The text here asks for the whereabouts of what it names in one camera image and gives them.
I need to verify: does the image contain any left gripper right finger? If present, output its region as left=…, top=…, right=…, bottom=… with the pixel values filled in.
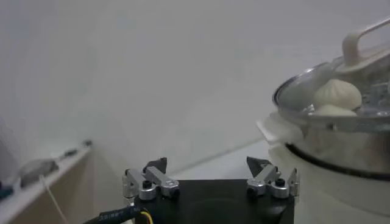
left=246, top=156, right=300, bottom=200

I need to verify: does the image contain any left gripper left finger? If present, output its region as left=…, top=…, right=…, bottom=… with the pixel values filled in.
left=121, top=156, right=181, bottom=201

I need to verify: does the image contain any white steamed baozi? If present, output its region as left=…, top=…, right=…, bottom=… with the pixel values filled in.
left=312, top=103, right=357, bottom=117
left=313, top=78, right=363, bottom=111

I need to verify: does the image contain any round glass pot lid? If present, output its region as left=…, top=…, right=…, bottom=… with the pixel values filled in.
left=272, top=16, right=390, bottom=125

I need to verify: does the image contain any stainless steel steamer basket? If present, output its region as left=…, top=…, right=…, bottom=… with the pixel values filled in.
left=257, top=111, right=390, bottom=181

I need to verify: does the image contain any white electric cooker base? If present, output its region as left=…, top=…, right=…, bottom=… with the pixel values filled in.
left=268, top=142, right=390, bottom=219

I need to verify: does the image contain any black smartphone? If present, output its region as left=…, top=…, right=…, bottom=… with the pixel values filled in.
left=19, top=158, right=59, bottom=188

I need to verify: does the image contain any white side table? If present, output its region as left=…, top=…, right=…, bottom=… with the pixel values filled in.
left=0, top=142, right=94, bottom=224

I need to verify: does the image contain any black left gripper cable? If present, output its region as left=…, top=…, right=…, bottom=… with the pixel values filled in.
left=82, top=206, right=153, bottom=224

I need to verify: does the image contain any black usb adapter cable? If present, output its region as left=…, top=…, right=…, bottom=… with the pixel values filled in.
left=59, top=139, right=94, bottom=161

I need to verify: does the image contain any white charging cable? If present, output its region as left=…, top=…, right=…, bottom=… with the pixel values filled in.
left=39, top=175, right=69, bottom=224

